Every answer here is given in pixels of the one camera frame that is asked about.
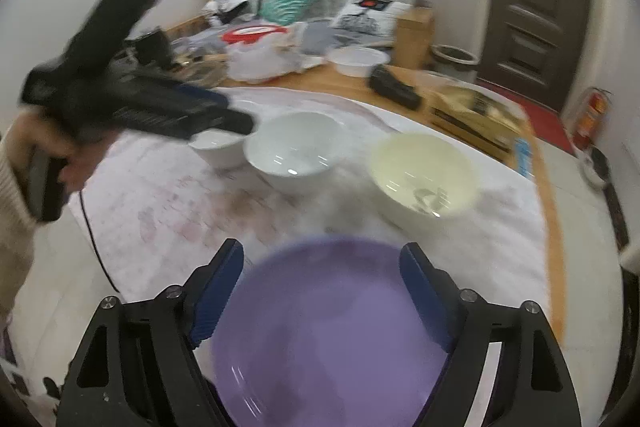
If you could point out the grey cloth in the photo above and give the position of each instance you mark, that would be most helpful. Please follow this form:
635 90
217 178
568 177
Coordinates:
320 39

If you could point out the person's left forearm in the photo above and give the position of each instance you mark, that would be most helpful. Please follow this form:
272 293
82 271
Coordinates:
12 227

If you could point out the purple plate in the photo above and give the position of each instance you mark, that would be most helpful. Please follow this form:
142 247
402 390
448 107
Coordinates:
327 337

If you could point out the grey trash bin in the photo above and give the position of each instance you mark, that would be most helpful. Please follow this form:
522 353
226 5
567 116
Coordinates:
454 59

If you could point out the clear plastic bag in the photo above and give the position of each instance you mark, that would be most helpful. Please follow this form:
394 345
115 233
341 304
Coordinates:
265 57

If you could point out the small white bowl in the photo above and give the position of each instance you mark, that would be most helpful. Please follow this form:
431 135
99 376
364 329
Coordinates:
217 149

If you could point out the wooden side cabinet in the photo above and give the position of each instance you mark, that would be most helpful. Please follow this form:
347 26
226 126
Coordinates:
414 37

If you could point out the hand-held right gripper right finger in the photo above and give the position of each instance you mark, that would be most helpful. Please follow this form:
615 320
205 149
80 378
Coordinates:
422 297

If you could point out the cream bowl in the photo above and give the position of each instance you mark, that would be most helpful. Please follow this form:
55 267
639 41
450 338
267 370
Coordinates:
422 179

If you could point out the person's left hand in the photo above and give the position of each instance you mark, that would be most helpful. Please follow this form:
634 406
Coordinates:
70 157

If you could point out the white pot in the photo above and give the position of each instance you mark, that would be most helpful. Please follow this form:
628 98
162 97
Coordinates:
595 164

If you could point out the white tablecloth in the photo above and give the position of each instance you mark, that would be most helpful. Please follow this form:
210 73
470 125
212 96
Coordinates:
310 207

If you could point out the black remote control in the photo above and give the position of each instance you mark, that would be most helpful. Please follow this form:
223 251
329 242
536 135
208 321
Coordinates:
395 88

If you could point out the large white bowl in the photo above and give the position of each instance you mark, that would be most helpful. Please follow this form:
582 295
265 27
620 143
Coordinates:
292 149

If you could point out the black and white printed pillow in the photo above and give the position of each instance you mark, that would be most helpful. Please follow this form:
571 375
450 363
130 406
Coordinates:
365 14

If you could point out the red doormat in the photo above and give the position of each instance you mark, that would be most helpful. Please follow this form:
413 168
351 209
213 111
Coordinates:
530 117

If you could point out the red rimmed lid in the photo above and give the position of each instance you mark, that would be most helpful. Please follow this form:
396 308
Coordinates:
252 34

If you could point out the cardboard box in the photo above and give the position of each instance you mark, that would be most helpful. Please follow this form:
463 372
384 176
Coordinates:
475 119

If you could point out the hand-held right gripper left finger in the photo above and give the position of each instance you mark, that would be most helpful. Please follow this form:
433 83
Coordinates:
216 302

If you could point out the white basin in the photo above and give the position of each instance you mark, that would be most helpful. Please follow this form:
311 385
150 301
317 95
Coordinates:
357 59

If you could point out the red fire extinguisher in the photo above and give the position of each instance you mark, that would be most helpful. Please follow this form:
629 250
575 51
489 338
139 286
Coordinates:
590 112

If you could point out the black device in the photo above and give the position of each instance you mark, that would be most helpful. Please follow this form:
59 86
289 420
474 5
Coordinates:
152 47

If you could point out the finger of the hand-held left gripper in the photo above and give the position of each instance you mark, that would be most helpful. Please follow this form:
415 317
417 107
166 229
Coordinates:
220 117

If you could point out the dark brown door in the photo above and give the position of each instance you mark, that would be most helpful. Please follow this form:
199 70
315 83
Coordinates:
535 2

